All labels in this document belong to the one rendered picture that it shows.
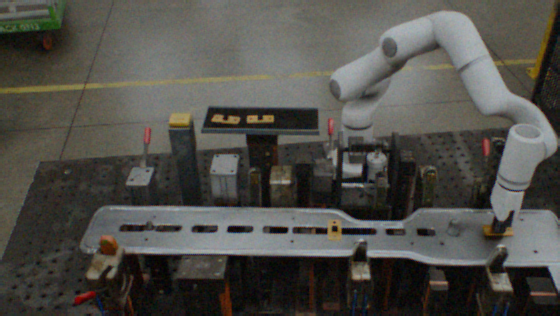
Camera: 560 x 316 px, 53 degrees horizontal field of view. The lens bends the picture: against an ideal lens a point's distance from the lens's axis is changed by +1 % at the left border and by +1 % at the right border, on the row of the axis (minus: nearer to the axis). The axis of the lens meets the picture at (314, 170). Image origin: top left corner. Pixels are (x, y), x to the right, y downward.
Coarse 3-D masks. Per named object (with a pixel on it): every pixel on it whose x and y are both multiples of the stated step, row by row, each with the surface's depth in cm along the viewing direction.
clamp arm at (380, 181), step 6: (378, 174) 165; (384, 174) 165; (378, 180) 165; (384, 180) 165; (378, 186) 166; (384, 186) 166; (378, 192) 168; (384, 192) 168; (378, 198) 169; (384, 198) 169; (378, 204) 169; (384, 204) 170
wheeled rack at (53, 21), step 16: (16, 0) 479; (32, 0) 470; (48, 0) 440; (64, 0) 490; (0, 16) 446; (16, 16) 449; (32, 16) 452; (48, 16) 453; (0, 32) 443; (48, 32) 461; (48, 48) 464
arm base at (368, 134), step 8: (344, 128) 207; (344, 136) 209; (368, 136) 208; (344, 144) 212; (336, 152) 223; (344, 152) 214; (336, 160) 219; (344, 160) 217; (344, 168) 215; (352, 168) 215; (360, 168) 215
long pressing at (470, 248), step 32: (96, 224) 161; (128, 224) 161; (160, 224) 161; (192, 224) 161; (224, 224) 162; (256, 224) 162; (288, 224) 162; (320, 224) 162; (352, 224) 162; (384, 224) 162; (416, 224) 163; (448, 224) 163; (480, 224) 163; (512, 224) 164; (544, 224) 164; (256, 256) 154; (288, 256) 153; (320, 256) 153; (384, 256) 153; (416, 256) 153; (448, 256) 153; (480, 256) 153; (512, 256) 154; (544, 256) 154
